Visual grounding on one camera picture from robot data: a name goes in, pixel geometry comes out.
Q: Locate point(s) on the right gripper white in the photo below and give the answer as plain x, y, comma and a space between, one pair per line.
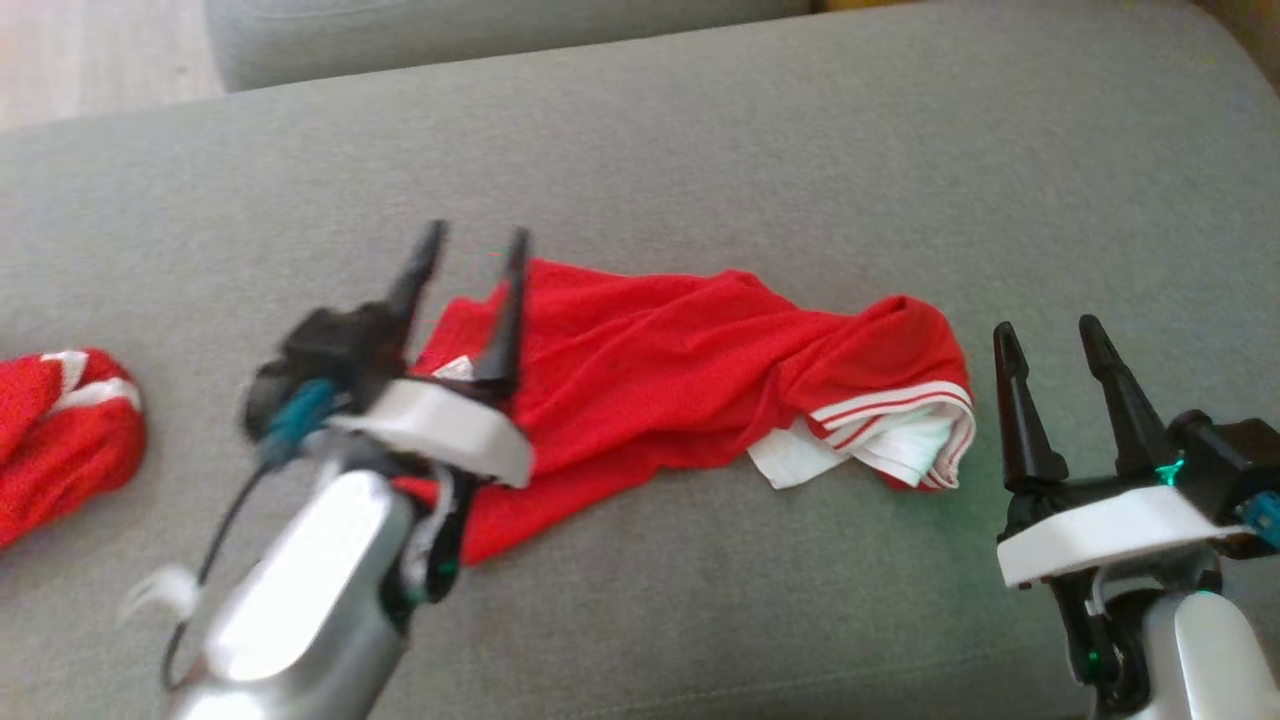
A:
1100, 530

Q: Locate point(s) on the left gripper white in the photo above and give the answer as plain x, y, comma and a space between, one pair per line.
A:
450, 430

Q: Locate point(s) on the red Bulls 23 jersey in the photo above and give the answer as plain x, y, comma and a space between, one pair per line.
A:
650, 380

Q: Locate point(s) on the red shorts white trim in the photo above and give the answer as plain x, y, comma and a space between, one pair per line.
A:
60, 450

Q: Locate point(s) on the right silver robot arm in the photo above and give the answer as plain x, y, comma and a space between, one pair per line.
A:
1210, 660

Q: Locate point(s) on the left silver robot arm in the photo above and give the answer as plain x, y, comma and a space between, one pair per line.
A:
300, 600

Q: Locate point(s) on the grey sofa back cushion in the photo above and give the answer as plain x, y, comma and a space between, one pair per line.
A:
450, 35

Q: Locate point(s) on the grey sofa seat cushion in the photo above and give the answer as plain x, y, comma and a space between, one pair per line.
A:
700, 150

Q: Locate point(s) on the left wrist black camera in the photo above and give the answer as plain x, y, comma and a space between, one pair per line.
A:
335, 350

